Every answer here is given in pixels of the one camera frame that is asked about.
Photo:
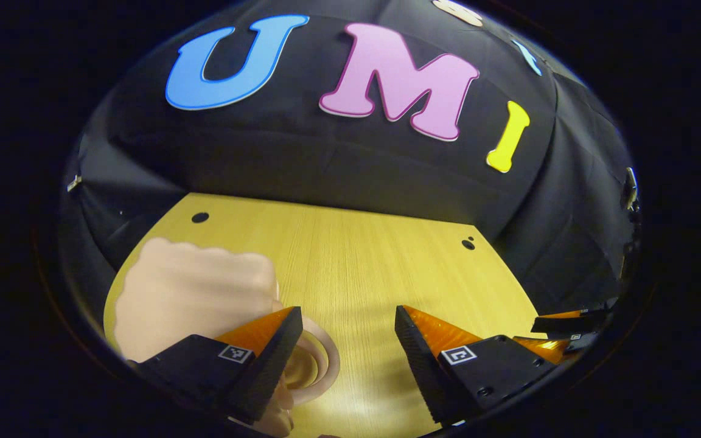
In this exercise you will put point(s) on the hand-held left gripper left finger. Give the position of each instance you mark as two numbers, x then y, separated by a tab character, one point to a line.
268	371

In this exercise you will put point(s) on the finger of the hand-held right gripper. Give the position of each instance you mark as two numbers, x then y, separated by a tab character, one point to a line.
569	322
582	340

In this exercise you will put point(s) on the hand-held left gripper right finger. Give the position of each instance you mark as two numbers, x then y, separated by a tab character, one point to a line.
423	371

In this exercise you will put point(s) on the black backdrop cloth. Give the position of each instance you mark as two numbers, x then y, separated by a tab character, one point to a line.
338	164

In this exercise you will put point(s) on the white cloth clip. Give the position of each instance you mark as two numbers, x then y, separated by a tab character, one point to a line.
74	182

